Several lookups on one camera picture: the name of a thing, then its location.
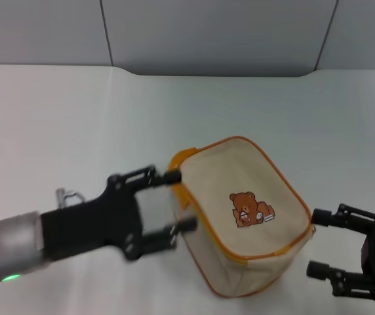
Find left gripper metal cable plug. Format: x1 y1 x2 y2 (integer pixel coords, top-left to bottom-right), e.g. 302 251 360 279
55 186 87 209

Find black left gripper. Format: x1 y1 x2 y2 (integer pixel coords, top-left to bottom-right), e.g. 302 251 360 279
41 165 199 263

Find orange rimmed object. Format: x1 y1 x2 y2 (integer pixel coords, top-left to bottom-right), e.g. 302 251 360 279
167 135 317 299

